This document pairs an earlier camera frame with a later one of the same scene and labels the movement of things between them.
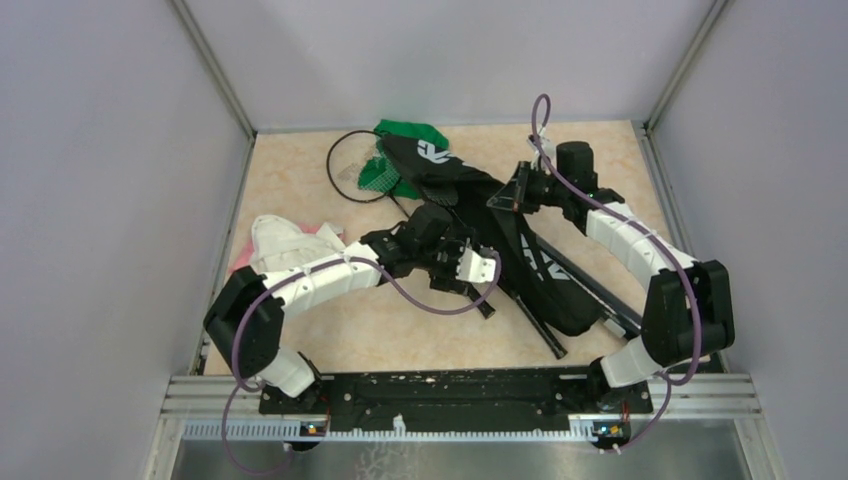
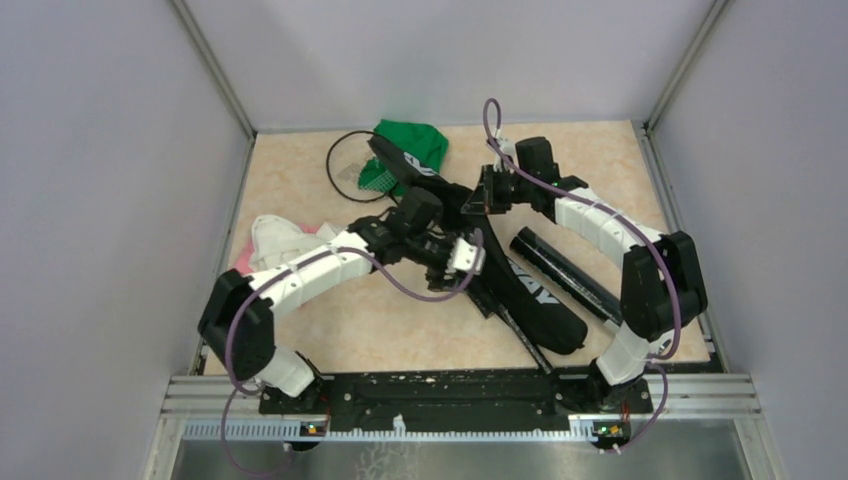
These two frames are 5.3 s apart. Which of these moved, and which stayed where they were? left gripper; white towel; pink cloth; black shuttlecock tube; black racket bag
Moved: black racket bag
Stayed: white towel; pink cloth; left gripper; black shuttlecock tube
